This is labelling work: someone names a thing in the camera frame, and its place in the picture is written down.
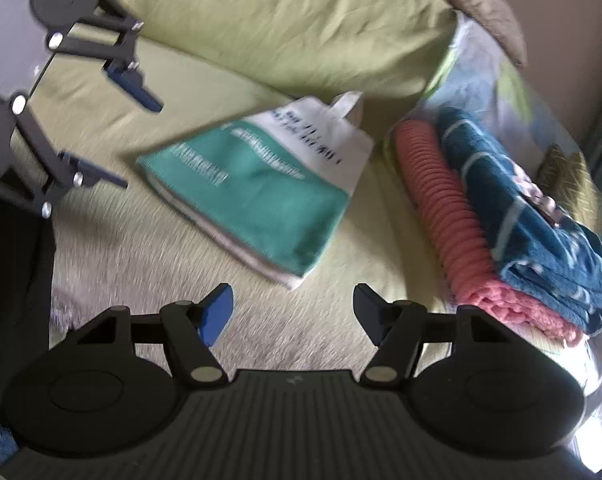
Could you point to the green sofa back cushion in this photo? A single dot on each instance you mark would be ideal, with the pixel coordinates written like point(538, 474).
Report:
point(215, 59)

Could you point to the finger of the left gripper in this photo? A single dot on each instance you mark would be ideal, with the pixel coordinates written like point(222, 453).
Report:
point(63, 171)
point(119, 59)

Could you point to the olive patterned throw pillow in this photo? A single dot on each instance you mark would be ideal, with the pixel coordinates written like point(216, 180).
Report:
point(567, 180)

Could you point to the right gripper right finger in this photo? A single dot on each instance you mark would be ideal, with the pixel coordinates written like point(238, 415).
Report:
point(395, 330)

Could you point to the pink ribbed folded blanket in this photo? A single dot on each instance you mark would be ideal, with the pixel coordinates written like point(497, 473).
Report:
point(458, 239)

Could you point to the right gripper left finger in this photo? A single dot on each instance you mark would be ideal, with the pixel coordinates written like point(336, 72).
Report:
point(191, 329)

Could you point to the green sofa seat cover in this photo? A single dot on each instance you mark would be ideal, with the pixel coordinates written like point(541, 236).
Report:
point(131, 248)

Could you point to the green white canvas shopping bag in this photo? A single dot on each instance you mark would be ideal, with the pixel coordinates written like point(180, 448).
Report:
point(271, 188)

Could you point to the teal striped folded towel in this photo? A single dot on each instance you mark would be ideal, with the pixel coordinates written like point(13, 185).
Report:
point(558, 263)

